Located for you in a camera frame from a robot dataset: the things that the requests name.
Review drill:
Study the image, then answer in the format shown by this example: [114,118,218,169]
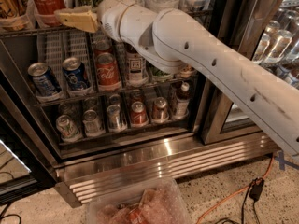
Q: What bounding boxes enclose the orange power cable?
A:
[195,154,275,224]

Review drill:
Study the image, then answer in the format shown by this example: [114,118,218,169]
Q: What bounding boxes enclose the red Coca-Cola can top shelf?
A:
[34,0,65,27]

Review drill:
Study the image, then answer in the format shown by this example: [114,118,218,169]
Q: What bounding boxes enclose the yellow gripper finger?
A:
[54,6,98,33]

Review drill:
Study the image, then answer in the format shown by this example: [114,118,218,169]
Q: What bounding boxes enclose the white green can bottom left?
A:
[56,115,82,142]

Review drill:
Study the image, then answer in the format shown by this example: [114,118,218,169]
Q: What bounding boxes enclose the brown striped can top shelf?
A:
[0,0,33,31]

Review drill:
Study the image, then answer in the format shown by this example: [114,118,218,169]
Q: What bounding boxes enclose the red coca-cola can shelf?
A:
[95,52,121,91]
[34,0,65,27]

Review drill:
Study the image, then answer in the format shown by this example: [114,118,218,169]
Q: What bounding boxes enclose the blue can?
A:
[27,63,62,97]
[62,57,91,91]

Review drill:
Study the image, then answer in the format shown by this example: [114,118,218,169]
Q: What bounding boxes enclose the stainless steel fridge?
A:
[0,0,292,207]

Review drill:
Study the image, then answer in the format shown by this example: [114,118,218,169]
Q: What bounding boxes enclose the clear plastic bin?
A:
[86,177,192,224]

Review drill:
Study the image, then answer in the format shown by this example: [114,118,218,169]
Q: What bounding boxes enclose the blue can far left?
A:
[27,63,62,97]

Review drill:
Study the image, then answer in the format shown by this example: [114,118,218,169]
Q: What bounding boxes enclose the red Coca-Cola can middle shelf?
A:
[95,52,121,91]

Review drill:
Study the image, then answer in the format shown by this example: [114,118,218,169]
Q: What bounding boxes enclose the silver can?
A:
[107,105,126,132]
[83,109,104,137]

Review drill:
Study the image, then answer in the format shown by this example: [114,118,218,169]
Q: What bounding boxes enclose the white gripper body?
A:
[97,0,157,48]

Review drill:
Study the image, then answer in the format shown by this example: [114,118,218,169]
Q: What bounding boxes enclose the red can behind Coca-Cola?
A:
[93,40,113,56]

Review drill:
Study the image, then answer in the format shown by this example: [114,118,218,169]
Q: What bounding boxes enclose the green can middle shelf front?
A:
[151,67,173,80]

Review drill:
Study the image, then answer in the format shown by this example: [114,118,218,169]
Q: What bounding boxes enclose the glass fridge door right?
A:
[200,0,299,146]

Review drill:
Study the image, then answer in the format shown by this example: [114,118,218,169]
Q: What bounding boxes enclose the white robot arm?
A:
[55,0,299,160]

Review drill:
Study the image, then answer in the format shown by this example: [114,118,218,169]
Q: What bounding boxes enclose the small bottle bottom right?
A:
[171,82,191,119]

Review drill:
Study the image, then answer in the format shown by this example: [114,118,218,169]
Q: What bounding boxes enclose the brown tea bottle white label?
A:
[125,44,147,85]

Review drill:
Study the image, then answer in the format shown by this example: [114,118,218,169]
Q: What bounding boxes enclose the red can bottom shelf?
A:
[130,102,148,126]

